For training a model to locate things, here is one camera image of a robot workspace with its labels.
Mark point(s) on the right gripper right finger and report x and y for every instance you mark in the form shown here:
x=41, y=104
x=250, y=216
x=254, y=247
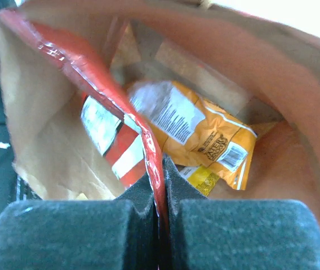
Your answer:
x=237, y=234

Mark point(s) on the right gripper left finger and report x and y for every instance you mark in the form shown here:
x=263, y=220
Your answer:
x=115, y=234

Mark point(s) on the small yellow packet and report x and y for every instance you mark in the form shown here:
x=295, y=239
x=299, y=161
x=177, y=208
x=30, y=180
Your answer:
x=200, y=178

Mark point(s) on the orange yellow snack bag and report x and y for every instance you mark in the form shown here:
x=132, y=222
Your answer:
x=194, y=131

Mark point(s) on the red Doritos bag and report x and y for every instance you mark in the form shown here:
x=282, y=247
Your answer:
x=112, y=123

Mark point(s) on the red paper bag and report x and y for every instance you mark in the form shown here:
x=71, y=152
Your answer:
x=266, y=74

